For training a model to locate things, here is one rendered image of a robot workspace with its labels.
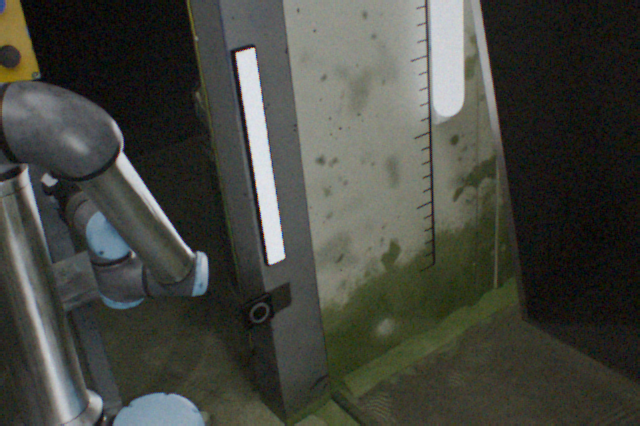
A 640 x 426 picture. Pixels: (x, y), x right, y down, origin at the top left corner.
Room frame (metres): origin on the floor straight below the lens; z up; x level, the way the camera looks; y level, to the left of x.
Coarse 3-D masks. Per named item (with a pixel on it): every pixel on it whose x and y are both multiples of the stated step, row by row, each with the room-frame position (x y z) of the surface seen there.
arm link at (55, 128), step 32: (32, 96) 0.96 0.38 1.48; (64, 96) 0.98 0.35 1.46; (32, 128) 0.93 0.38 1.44; (64, 128) 0.94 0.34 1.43; (96, 128) 0.97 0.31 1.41; (32, 160) 0.94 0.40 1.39; (64, 160) 0.94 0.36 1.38; (96, 160) 0.96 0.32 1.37; (96, 192) 1.01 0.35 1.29; (128, 192) 1.05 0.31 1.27; (128, 224) 1.08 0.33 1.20; (160, 224) 1.13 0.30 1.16; (160, 256) 1.16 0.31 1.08; (192, 256) 1.26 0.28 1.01; (160, 288) 1.25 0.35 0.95; (192, 288) 1.24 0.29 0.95
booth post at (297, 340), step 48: (192, 0) 1.89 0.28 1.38; (240, 0) 1.81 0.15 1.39; (288, 96) 1.86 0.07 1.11; (240, 144) 1.78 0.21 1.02; (288, 144) 1.85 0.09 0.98; (240, 192) 1.81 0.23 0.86; (288, 192) 1.84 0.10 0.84; (240, 240) 1.86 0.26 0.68; (288, 240) 1.83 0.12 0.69; (288, 336) 1.80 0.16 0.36; (288, 384) 1.79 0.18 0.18
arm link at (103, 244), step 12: (84, 204) 1.34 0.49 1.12; (72, 216) 1.34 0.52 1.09; (84, 216) 1.30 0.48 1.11; (96, 216) 1.28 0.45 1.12; (84, 228) 1.28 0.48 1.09; (96, 228) 1.25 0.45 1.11; (108, 228) 1.26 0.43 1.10; (84, 240) 1.28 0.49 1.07; (96, 240) 1.24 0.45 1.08; (108, 240) 1.25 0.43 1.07; (120, 240) 1.26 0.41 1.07; (96, 252) 1.24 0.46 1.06; (108, 252) 1.25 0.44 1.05; (120, 252) 1.26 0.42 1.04
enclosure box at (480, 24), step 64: (512, 0) 1.61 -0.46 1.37; (576, 0) 1.74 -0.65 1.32; (512, 64) 1.61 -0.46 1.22; (576, 64) 1.74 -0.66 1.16; (512, 128) 1.61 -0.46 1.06; (576, 128) 1.75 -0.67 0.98; (512, 192) 1.61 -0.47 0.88; (576, 192) 1.76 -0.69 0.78; (512, 256) 1.61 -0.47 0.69; (576, 256) 1.77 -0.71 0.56; (576, 320) 1.58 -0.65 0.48
